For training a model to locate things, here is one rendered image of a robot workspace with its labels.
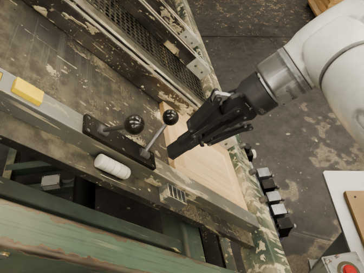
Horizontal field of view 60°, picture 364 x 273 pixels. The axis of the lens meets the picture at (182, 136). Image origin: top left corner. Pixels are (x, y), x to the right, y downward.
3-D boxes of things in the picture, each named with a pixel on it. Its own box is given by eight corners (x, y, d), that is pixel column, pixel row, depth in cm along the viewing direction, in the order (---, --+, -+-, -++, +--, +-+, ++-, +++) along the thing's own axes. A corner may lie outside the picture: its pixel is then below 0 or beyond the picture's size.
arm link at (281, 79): (317, 99, 54) (286, 117, 57) (296, 67, 60) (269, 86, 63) (297, 69, 48) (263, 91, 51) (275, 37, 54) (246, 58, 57)
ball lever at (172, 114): (149, 164, 71) (184, 117, 71) (137, 158, 69) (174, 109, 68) (143, 157, 74) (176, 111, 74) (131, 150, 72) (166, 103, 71)
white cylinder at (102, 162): (93, 169, 63) (122, 182, 68) (103, 162, 62) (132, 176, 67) (93, 157, 65) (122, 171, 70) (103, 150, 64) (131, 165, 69)
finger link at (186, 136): (200, 132, 61) (191, 125, 60) (181, 145, 63) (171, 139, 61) (199, 127, 62) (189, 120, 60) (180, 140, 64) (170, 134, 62)
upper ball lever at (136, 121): (103, 143, 65) (145, 137, 56) (88, 135, 63) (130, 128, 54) (109, 127, 67) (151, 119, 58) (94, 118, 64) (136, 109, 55)
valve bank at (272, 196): (293, 256, 134) (310, 231, 116) (261, 261, 133) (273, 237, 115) (255, 163, 167) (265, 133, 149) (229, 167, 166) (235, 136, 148)
